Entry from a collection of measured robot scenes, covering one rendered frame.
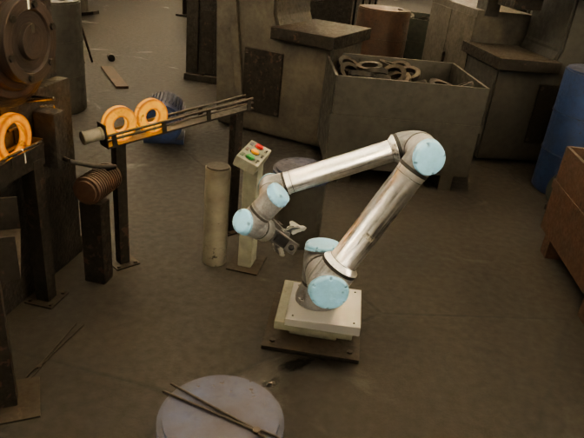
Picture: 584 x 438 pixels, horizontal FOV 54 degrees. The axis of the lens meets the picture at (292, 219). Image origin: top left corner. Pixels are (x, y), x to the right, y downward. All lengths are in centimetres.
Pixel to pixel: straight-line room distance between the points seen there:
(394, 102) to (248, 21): 142
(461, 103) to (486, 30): 144
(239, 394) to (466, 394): 110
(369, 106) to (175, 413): 276
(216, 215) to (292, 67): 205
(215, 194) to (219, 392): 132
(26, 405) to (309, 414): 97
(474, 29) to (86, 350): 407
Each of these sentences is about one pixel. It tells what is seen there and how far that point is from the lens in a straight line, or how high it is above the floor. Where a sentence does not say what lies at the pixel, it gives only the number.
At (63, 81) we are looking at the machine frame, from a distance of 271.
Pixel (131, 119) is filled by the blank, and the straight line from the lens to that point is 267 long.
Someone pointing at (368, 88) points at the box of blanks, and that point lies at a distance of 385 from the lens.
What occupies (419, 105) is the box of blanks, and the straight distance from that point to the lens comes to 395.
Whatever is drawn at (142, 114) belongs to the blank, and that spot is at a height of 74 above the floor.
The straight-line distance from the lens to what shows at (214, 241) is 284.
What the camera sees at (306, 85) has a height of 49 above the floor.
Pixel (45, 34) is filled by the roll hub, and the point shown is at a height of 113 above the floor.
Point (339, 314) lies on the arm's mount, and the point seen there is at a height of 15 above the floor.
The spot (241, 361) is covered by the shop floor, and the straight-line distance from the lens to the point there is 235.
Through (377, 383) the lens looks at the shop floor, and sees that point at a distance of 235.
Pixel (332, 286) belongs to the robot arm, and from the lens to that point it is 214.
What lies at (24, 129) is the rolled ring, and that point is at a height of 77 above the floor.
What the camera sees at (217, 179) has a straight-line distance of 269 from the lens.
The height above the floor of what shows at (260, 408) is 43.
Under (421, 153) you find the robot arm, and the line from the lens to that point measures 202.
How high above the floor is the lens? 153
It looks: 26 degrees down
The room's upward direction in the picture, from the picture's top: 6 degrees clockwise
